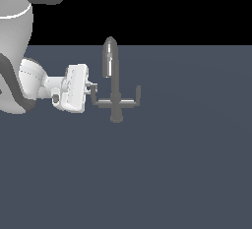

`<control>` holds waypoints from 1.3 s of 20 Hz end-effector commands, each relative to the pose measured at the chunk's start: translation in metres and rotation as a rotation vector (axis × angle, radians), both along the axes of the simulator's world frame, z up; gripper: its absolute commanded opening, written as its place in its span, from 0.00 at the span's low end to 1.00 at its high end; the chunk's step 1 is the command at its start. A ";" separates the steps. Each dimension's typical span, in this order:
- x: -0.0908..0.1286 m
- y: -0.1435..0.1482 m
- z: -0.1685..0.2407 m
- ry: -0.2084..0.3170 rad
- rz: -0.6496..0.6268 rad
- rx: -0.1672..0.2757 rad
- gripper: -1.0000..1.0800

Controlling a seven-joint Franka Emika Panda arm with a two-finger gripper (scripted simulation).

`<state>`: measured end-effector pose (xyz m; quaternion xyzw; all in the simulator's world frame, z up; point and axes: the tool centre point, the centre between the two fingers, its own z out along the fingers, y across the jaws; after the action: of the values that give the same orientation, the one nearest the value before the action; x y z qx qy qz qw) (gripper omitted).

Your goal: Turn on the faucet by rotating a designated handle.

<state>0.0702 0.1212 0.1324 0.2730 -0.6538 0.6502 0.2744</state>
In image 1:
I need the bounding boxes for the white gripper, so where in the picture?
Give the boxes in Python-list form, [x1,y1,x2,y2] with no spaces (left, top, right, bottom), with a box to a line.
[60,63,98,114]

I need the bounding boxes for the grey L-shaped faucet handle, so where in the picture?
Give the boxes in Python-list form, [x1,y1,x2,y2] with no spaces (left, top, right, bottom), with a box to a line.
[90,84,113,109]
[119,85,143,109]

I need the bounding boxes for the grey faucet body with spout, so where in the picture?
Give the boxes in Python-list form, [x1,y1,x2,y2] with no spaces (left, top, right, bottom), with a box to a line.
[102,35,124,124]

